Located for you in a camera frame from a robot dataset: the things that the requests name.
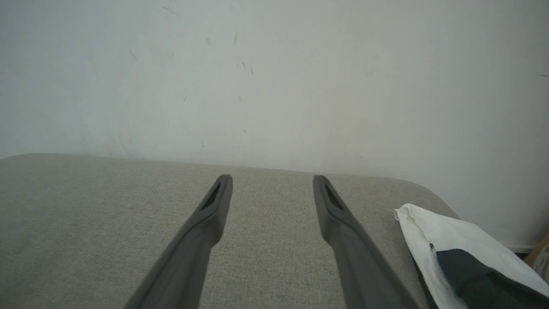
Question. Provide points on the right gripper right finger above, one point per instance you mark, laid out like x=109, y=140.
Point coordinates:
x=356, y=262

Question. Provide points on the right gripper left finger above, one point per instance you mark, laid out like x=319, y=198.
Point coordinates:
x=188, y=257

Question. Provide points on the black and white shirt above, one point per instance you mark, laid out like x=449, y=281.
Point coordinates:
x=454, y=240

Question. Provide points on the brown cardboard box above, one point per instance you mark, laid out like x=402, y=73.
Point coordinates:
x=541, y=259

